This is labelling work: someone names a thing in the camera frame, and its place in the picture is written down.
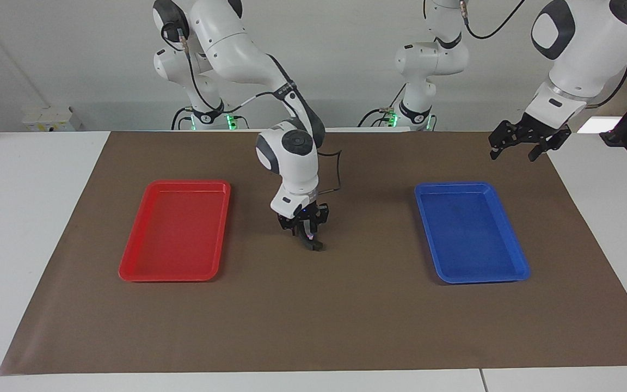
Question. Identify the brown table mat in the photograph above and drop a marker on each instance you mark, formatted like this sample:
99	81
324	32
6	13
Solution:
319	316

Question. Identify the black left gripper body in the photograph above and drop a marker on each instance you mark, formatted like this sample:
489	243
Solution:
531	132

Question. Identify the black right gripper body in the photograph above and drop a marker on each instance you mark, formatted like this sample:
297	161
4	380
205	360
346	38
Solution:
305	215

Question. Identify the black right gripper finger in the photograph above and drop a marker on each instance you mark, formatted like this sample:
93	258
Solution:
298	231
314	231

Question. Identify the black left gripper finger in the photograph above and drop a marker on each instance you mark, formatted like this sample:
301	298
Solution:
536	152
496	151

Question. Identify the red plastic tray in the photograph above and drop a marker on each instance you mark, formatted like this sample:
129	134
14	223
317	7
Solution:
174	234

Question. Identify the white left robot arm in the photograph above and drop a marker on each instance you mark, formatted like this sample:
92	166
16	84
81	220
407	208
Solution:
580	54

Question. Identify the long curved black brake pad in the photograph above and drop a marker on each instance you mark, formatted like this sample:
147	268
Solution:
315	247

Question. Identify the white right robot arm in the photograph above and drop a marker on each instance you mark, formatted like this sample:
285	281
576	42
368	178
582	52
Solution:
237	49

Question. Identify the white power strip box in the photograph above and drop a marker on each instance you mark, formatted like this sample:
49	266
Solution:
49	117

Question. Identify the blue plastic tray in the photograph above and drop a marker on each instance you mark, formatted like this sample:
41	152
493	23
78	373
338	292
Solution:
471	234

